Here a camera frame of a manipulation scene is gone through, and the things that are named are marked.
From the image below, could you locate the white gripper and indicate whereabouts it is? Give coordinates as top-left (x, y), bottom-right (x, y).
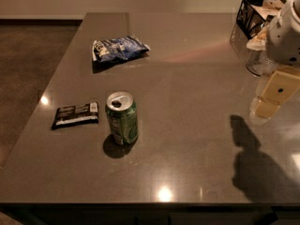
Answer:
top-left (249, 0), bottom-right (300, 125)

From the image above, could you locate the blue chip bag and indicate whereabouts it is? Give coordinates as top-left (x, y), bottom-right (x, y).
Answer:
top-left (92, 36), bottom-right (150, 63)

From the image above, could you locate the green soda can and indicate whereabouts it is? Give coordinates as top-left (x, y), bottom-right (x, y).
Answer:
top-left (105, 92), bottom-right (139, 145)

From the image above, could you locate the black snack packet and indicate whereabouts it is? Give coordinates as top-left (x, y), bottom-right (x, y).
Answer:
top-left (52, 102), bottom-right (98, 130)

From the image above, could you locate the black wire basket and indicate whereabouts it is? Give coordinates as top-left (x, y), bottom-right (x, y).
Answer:
top-left (236, 0), bottom-right (283, 39)

